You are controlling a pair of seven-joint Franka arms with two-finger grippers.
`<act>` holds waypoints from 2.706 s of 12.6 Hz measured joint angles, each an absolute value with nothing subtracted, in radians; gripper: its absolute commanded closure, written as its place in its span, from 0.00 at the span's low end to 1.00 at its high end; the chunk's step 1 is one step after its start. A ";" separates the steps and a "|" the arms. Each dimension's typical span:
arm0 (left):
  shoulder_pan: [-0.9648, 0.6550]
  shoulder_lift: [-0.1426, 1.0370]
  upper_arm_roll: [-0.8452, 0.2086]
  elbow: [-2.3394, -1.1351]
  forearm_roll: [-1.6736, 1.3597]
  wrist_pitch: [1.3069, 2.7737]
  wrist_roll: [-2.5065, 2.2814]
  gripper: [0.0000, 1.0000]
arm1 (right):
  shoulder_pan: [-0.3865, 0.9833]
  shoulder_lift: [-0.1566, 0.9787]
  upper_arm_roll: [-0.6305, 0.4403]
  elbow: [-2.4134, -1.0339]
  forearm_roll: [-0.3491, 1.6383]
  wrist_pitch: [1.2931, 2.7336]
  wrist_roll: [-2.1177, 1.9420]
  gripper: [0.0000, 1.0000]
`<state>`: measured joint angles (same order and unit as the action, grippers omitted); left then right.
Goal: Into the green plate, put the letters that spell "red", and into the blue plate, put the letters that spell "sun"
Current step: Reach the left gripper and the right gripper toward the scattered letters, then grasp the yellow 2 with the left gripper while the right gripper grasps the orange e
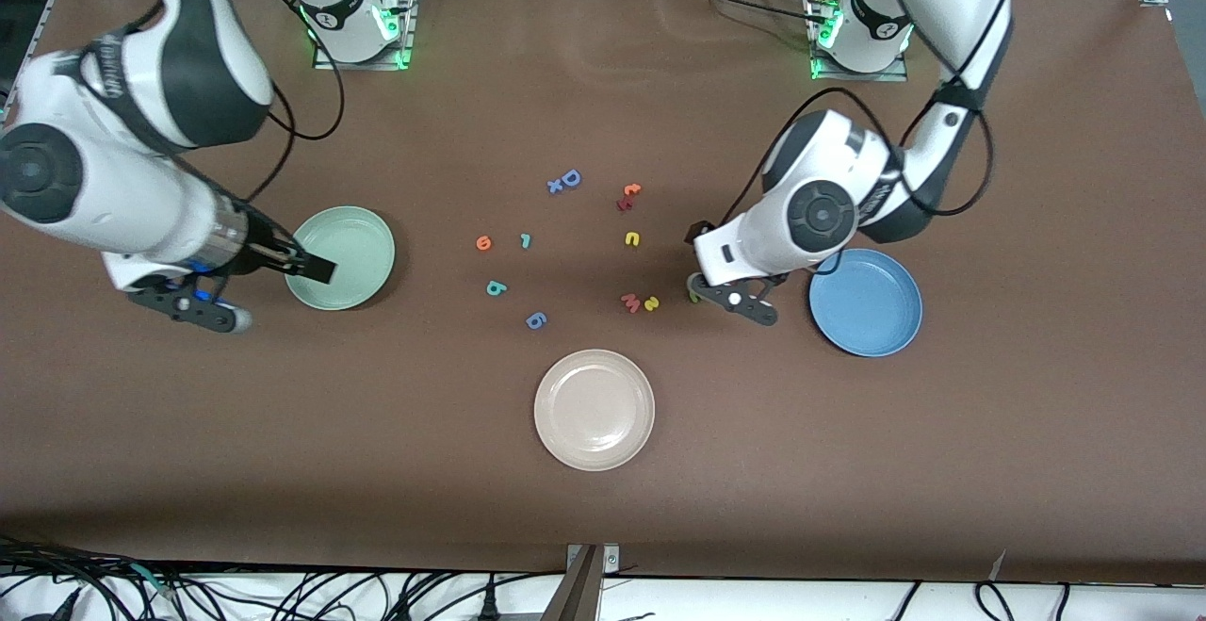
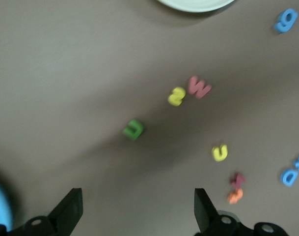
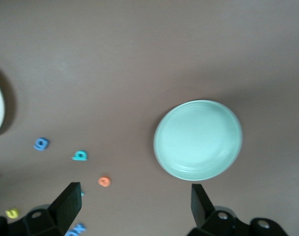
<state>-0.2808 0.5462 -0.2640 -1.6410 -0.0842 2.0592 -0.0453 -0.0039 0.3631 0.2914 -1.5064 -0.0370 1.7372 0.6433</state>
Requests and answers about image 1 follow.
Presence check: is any mint green plate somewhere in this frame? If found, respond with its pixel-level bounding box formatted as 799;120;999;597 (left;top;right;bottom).
284;205;397;312

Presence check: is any blue plate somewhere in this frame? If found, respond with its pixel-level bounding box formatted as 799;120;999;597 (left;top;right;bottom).
808;248;923;358

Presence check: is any brown table cover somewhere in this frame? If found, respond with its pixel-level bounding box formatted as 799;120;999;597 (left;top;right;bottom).
0;0;1206;584

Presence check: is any beige plate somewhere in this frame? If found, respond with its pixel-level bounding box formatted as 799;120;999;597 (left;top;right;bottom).
533;349;656;472

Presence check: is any aluminium profile bar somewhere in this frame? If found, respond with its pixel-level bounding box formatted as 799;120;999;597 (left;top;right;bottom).
540;546;604;621

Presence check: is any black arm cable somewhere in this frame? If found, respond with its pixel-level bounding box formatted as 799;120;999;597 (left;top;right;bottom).
188;0;346;203
721;0;1014;226

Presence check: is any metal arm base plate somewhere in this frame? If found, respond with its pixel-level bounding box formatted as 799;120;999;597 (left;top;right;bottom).
808;0;910;83
313;0;417;71

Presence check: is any metal corner bracket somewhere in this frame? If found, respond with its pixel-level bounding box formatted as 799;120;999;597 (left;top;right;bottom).
565;543;621;575

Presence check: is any teal tipped floor cable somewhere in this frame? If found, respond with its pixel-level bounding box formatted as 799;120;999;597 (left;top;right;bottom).
127;563;180;600

